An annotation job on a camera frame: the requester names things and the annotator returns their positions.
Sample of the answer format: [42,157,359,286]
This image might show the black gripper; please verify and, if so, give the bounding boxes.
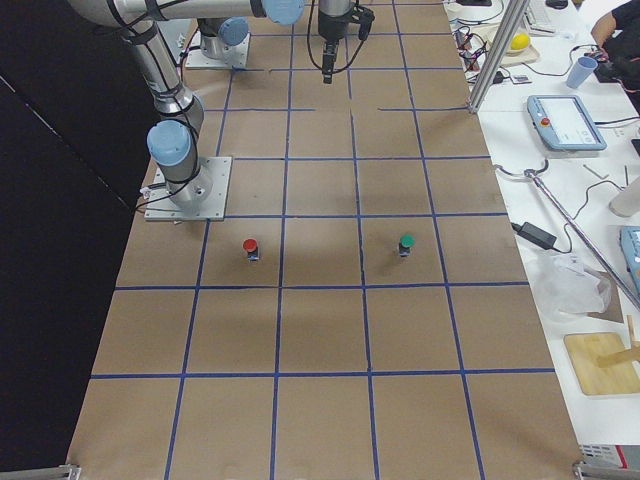
[321,41,338,84]

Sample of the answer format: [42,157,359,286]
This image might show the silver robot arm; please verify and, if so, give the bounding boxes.
[70,1,304,210]
[198,1,375,84]

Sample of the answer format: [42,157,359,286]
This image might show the red push button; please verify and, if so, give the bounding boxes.
[242,238,260,262]

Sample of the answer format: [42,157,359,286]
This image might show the beige tray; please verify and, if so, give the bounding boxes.
[462,22,543,69]

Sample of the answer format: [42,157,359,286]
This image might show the yellow lemon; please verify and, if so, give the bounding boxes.
[508,33,531,54]

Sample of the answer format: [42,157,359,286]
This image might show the silver metal cane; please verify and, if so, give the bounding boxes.
[493,158,639,309]

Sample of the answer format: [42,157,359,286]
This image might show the blue teach pendant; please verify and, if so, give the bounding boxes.
[619,226,640,291]
[526,95,607,152]

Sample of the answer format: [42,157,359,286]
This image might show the light blue cup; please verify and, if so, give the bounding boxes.
[565,56,599,89]

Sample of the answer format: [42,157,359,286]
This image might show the black power adapter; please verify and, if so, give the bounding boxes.
[511,222,557,250]

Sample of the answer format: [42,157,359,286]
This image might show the white cardboard tube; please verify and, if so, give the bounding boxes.
[609,177,640,217]

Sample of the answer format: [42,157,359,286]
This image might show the white plastic bag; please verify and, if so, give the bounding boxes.
[525,253,612,321]

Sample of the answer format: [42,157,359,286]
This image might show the wooden cutting board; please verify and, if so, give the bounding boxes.
[564,332,639,396]

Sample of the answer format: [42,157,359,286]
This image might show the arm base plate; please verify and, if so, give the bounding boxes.
[143,157,232,221]
[185,33,250,70]

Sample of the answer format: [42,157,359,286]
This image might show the aluminium frame post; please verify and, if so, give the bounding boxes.
[468,0,529,114]

